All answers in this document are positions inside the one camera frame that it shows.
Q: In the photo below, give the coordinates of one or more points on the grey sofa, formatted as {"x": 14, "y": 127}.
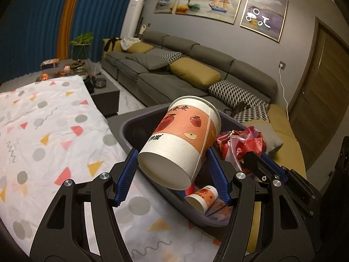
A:
{"x": 152, "y": 83}

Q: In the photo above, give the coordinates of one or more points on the wall socket with charger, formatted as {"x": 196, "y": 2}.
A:
{"x": 282, "y": 65}

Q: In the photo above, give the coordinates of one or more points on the black white patterned cushion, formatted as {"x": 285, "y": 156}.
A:
{"x": 256, "y": 113}
{"x": 166, "y": 55}
{"x": 231, "y": 92}

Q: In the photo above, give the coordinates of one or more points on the orange curtain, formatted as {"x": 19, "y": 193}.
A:
{"x": 71, "y": 19}

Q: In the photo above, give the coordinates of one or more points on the wooden door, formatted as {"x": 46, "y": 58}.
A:
{"x": 321, "y": 87}

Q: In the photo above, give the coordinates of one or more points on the tree and sailboat painting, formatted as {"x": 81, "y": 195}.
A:
{"x": 210, "y": 1}

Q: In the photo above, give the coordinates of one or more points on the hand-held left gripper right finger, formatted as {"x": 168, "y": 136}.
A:
{"x": 218, "y": 177}

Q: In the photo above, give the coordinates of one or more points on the white standing air conditioner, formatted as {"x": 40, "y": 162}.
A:
{"x": 132, "y": 17}

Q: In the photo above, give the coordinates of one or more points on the white cloth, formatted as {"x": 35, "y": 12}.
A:
{"x": 130, "y": 42}

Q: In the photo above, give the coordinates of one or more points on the pink translucent plastic bag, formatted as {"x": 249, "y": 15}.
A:
{"x": 234, "y": 155}

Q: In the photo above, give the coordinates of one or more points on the grey cushion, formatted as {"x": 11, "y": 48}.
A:
{"x": 150, "y": 61}

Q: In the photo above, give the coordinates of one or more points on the grey plastic bin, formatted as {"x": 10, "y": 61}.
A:
{"x": 133, "y": 131}

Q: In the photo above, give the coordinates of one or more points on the purple landscape painting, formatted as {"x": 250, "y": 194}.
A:
{"x": 263, "y": 13}

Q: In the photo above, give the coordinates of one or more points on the red crinkled wrapper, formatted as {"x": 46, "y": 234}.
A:
{"x": 245, "y": 142}

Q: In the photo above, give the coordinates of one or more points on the printed box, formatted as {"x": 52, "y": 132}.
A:
{"x": 50, "y": 63}

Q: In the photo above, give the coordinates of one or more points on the apple print paper cup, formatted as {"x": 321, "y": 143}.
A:
{"x": 174, "y": 144}
{"x": 203, "y": 196}

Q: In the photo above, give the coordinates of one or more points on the small yellow cushion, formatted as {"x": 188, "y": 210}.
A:
{"x": 140, "y": 48}

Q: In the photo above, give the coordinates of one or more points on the dark ashtray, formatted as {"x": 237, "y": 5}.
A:
{"x": 100, "y": 83}

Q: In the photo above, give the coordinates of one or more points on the black cloth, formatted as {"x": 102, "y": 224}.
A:
{"x": 112, "y": 43}

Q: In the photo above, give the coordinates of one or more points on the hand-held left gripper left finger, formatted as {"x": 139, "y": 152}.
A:
{"x": 126, "y": 179}

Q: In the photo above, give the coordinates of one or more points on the large yellow cushion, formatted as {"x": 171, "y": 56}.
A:
{"x": 195, "y": 73}

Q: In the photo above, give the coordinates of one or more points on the dark coffee table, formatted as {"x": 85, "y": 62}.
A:
{"x": 106, "y": 98}

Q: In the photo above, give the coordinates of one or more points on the blue curtain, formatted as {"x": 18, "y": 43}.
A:
{"x": 103, "y": 5}
{"x": 32, "y": 32}

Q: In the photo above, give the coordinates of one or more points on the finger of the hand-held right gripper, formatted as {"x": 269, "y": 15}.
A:
{"x": 257, "y": 165}

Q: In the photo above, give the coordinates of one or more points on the white patterned sheet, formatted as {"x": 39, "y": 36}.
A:
{"x": 54, "y": 142}

